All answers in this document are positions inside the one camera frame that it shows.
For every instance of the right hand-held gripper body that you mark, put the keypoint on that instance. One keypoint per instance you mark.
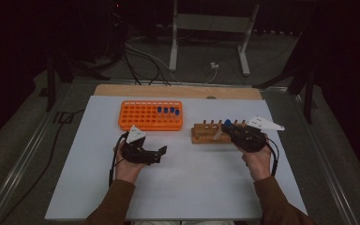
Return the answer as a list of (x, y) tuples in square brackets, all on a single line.
[(251, 139)]

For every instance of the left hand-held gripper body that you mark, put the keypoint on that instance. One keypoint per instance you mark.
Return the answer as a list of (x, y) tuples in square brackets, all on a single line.
[(134, 135)]

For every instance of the orange plastic test tube rack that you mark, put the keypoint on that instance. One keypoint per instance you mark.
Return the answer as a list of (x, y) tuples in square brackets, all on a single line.
[(137, 117)]

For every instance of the wooden test tube rack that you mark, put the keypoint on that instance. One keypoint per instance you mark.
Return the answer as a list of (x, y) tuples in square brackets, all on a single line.
[(203, 139)]

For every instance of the person's right hand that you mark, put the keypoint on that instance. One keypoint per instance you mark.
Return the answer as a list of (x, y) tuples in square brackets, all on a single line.
[(258, 164)]

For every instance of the person's left hand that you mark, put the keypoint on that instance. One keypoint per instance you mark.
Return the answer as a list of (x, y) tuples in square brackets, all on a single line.
[(126, 171)]

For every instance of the white table board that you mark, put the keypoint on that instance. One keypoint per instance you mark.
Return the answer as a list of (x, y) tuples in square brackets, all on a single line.
[(193, 184)]

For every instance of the white plug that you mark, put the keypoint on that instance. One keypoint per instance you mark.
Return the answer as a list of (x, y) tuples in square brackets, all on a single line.
[(214, 65)]

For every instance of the black tripod stand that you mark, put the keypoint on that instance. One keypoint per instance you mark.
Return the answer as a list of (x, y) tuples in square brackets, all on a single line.
[(50, 90), (308, 100)]

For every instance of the white metal stand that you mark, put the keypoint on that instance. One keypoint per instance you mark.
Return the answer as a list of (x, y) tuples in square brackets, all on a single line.
[(212, 22)]

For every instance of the dark equipment rack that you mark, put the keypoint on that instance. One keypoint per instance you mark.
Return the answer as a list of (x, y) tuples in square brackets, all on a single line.
[(117, 25)]

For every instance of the metal floor rail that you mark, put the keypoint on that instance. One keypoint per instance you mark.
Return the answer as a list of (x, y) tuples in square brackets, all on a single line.
[(20, 165), (326, 165)]

